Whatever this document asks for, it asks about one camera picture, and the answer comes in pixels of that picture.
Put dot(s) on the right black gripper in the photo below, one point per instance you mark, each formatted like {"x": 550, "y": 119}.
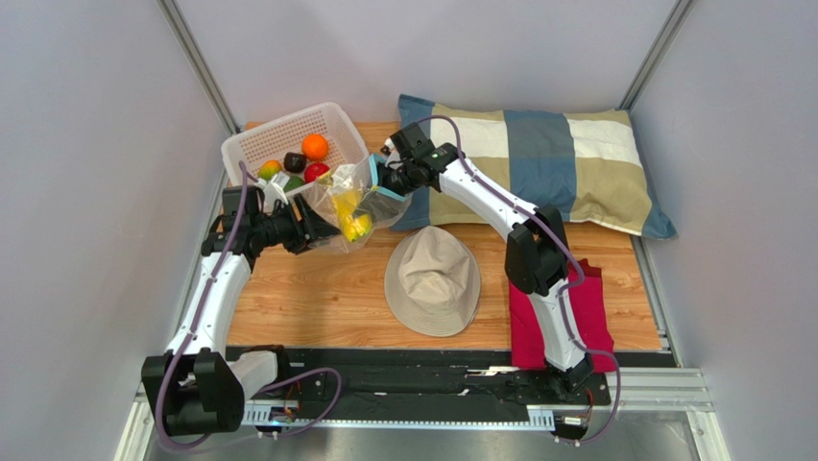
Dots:
{"x": 390, "y": 179}

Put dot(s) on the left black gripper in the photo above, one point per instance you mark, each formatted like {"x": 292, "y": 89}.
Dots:
{"x": 313, "y": 229}

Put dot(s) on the yellow fake fruit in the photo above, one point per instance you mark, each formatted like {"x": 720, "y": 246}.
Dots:
{"x": 353, "y": 226}

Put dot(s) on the clear zip top bag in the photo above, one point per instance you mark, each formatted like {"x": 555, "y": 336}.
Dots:
{"x": 385, "y": 207}

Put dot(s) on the green fake avocado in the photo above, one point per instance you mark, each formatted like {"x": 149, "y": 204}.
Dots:
{"x": 294, "y": 183}

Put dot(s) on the red fake apple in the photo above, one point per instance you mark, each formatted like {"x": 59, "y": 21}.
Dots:
{"x": 314, "y": 171}

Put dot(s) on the dark purple fake fruit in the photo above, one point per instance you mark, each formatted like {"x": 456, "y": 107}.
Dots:
{"x": 295, "y": 163}

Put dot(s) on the green orange fake mango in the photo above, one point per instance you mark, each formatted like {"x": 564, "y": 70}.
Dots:
{"x": 269, "y": 169}

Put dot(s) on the orange fake orange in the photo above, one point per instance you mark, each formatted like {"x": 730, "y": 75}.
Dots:
{"x": 315, "y": 147}

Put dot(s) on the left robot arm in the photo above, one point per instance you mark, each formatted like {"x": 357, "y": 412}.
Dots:
{"x": 192, "y": 388}

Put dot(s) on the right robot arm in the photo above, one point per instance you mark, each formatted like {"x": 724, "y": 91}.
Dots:
{"x": 537, "y": 259}

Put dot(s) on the white plastic basket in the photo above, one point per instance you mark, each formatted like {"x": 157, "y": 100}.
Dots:
{"x": 274, "y": 139}

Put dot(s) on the beige bucket hat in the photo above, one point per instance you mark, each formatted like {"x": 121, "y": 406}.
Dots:
{"x": 432, "y": 283}

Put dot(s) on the plaid pillow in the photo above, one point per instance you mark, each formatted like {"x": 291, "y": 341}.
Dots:
{"x": 587, "y": 165}

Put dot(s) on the red folded cloth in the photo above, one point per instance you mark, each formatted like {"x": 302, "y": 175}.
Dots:
{"x": 587, "y": 304}

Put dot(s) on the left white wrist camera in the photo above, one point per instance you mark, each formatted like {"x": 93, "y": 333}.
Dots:
{"x": 274, "y": 191}

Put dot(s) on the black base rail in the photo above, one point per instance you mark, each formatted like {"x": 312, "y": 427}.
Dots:
{"x": 423, "y": 386}

